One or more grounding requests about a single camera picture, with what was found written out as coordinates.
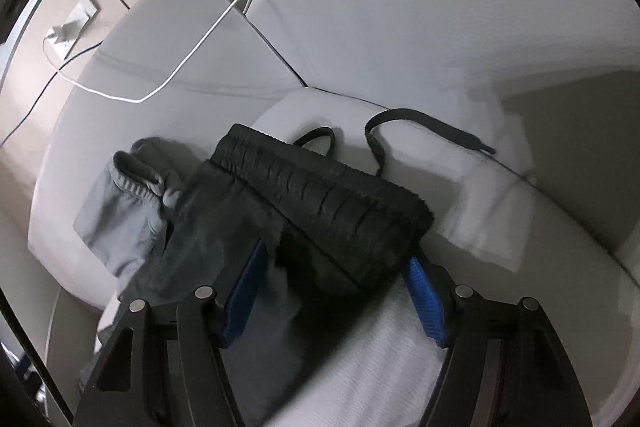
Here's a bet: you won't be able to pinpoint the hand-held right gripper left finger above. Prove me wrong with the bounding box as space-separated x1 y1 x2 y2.
75 239 269 427

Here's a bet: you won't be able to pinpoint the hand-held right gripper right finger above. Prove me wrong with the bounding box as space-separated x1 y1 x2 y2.
401 256 594 427

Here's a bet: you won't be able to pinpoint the dark grey shorts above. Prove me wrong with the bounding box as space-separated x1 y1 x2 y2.
80 107 497 427

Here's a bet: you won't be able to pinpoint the grey folded pants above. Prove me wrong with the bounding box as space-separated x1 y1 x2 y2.
74 137 183 280

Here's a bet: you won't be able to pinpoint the white sofa back cushion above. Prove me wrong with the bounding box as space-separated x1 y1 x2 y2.
27 0 307 308

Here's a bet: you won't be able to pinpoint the white sofa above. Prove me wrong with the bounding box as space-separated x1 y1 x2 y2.
0 0 640 427

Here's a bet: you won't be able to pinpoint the white charger plug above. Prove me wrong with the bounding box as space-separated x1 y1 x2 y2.
47 20 84 46

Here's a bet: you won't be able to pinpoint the white cable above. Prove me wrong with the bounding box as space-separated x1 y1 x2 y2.
42 0 296 104

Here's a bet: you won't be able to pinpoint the thin black cable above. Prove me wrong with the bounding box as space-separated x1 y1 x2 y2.
0 57 68 146

